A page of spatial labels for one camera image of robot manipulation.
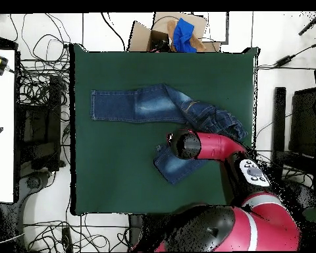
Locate blue denim jeans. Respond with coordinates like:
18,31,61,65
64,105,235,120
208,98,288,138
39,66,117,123
90,83,249,186

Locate black flat panel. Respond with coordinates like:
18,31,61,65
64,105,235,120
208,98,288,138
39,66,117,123
288,86,316,159

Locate dark green table cloth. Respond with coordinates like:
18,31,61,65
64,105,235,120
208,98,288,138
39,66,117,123
69,43,259,215

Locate black upright bar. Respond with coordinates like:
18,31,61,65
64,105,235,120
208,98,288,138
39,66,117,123
270,86,287,169

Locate bright blue cloth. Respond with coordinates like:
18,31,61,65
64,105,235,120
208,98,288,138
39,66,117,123
172,17,198,53

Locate brown cardboard box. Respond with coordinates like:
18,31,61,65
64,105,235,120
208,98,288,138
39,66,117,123
127,11,222,53

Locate grey swivel chair base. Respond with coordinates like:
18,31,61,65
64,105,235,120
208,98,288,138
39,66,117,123
16,169,55,211
277,179,316,211

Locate black equipment stand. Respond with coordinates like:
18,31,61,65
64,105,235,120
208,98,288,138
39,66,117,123
17,74,65,172

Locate black rod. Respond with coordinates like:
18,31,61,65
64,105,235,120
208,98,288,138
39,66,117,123
298,11,316,36

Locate black power strip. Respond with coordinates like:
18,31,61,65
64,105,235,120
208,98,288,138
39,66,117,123
61,226,74,252

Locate white side table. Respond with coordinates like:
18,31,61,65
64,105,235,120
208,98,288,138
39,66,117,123
0,49,16,203

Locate black cable bundle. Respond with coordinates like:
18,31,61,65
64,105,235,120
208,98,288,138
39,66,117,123
9,13,72,107
23,212,131,252
253,150,315,188

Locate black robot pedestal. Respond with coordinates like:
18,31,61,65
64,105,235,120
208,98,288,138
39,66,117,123
128,213,174,252

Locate black power adapter cable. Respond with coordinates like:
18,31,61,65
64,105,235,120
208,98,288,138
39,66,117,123
257,39,316,70

